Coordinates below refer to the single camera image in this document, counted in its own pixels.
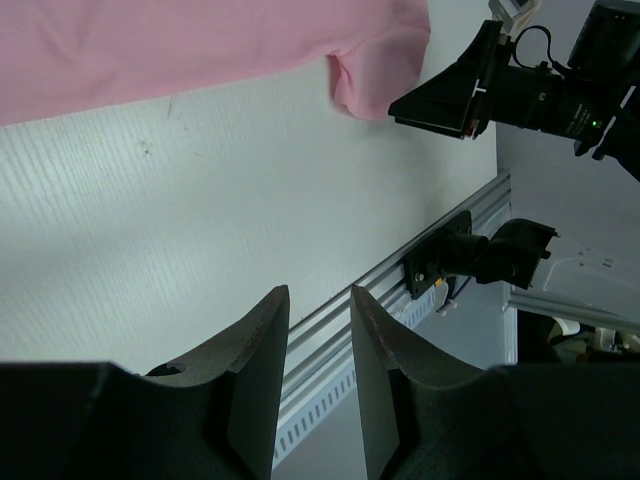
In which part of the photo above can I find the white slotted cable duct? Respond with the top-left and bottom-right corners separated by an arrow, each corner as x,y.
271,284 -> 451,466

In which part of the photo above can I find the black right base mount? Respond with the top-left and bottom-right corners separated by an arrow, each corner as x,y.
402,210 -> 472,300

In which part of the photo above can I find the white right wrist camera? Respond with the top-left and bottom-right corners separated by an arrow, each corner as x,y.
488,0 -> 542,37

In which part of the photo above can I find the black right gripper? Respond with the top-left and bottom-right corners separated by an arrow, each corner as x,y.
388,19 -> 620,145

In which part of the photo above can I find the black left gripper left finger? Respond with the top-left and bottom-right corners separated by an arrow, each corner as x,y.
1,286 -> 290,479

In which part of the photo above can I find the pink t-shirt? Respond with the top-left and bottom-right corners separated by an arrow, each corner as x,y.
1,1 -> 431,125

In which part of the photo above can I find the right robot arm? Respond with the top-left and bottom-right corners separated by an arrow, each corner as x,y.
389,1 -> 639,325

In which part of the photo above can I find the aluminium mounting rail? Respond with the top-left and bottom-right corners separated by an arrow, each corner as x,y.
280,169 -> 511,422

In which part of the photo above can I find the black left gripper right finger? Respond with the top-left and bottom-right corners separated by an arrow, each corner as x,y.
350,286 -> 639,479

